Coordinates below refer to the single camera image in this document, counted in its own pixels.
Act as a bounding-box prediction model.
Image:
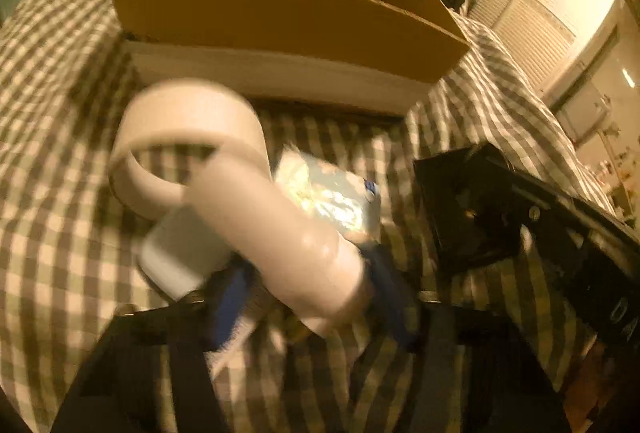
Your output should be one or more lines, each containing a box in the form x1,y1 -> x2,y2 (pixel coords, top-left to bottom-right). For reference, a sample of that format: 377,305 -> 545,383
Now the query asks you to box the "light blue earbuds case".
138,206 -> 232,301

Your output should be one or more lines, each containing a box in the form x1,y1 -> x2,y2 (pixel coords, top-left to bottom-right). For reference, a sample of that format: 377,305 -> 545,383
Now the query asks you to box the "white tape roll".
108,78 -> 270,221

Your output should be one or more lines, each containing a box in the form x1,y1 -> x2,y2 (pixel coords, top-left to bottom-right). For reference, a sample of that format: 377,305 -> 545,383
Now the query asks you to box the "brown cardboard box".
112,0 -> 470,116

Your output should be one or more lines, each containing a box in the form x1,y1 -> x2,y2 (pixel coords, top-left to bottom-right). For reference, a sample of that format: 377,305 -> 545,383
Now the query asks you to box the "grey white checkered bedspread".
1,0 -> 608,432

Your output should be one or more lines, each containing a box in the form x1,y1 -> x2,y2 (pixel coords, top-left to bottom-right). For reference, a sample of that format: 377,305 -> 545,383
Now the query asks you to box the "blue white tissue pack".
272,145 -> 381,239

